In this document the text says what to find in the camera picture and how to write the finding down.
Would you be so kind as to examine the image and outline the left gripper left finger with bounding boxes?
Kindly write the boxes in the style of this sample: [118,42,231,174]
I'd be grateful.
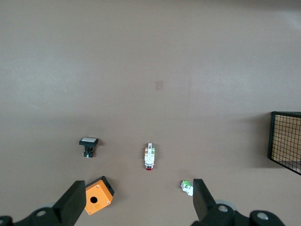
[22,180,86,226]

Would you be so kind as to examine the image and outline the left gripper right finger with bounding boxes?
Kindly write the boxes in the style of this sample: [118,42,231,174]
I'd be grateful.
[191,178,245,226]

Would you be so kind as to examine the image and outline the red push button switch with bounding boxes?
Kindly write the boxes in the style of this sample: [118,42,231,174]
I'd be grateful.
[143,142,157,171]

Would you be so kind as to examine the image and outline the black square white button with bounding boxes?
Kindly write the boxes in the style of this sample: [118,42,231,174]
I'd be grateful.
[79,137,99,159]

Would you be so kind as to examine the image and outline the green push button switch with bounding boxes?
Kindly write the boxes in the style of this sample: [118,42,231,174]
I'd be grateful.
[180,180,195,196]

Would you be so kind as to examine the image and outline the orange button enclosure box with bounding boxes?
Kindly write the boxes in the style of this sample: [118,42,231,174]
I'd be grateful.
[84,176,115,216]

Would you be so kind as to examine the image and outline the black wire rack wooden shelf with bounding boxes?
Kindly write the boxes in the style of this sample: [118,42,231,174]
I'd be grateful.
[267,111,301,176]

